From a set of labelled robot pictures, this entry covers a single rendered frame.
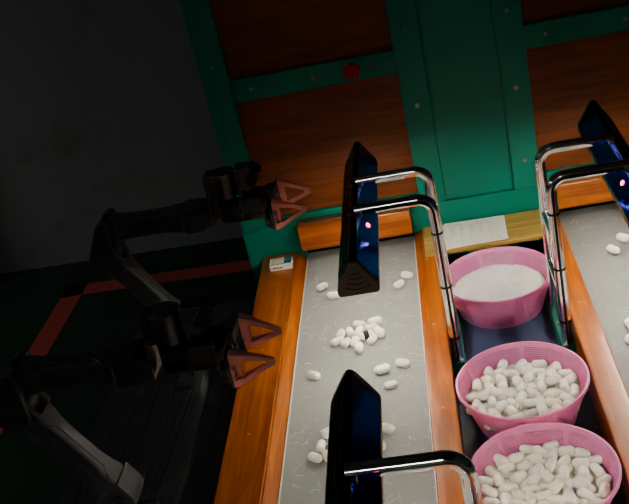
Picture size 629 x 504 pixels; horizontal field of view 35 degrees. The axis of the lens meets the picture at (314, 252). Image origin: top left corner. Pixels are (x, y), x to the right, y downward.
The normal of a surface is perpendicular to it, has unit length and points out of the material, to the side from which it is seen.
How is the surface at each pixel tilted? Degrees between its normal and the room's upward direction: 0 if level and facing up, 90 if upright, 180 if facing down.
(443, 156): 90
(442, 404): 0
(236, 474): 0
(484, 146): 90
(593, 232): 0
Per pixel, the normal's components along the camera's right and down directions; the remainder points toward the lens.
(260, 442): -0.21, -0.87
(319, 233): -0.05, 0.47
